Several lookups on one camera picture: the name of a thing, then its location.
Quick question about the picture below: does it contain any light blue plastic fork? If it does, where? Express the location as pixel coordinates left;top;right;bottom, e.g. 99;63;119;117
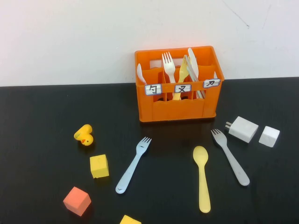
115;136;152;195

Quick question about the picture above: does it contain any yellow plastic spoon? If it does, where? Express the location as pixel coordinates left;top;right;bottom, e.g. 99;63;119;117
192;146;211;214

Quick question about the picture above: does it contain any grey plastic fork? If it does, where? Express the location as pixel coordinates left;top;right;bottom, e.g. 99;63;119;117
210;128;250;187

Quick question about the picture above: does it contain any orange plastic cutlery holder crate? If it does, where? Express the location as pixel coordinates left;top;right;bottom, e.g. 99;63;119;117
134;45;225;123

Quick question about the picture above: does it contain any paper label with 勺 character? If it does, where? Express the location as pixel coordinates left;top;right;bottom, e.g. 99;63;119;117
144;83;162;96

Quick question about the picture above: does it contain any white plastic spoon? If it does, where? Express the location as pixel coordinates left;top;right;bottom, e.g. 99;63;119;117
136;63;147;85

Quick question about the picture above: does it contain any paper label with 叉 character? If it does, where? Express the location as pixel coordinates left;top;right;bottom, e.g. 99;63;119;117
174;84;192;93

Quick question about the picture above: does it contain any white plastic fork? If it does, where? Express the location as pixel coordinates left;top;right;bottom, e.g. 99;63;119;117
162;51;176;84

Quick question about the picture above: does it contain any translucent grey plastic knife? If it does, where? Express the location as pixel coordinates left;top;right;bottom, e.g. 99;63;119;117
184;55;206;98

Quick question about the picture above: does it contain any white plastic knife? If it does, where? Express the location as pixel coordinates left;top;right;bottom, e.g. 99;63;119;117
187;47;199;79

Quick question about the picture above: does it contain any paper label with 刀 character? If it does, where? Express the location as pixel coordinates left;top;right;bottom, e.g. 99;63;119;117
203;78;221;89

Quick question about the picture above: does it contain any yellow rubber duck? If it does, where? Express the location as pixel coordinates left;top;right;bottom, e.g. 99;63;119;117
73;124;94;147

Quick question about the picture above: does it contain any yellow foam cube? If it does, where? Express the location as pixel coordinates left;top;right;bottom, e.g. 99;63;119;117
119;214;142;224
89;154;110;179

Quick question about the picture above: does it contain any white charger plug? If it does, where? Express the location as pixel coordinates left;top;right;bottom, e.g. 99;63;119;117
225;116;259;144

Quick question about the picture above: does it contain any orange foam cube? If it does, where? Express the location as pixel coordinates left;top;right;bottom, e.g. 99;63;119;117
63;186;92;217

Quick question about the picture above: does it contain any white foam cube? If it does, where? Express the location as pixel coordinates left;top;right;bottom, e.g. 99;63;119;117
258;126;281;148

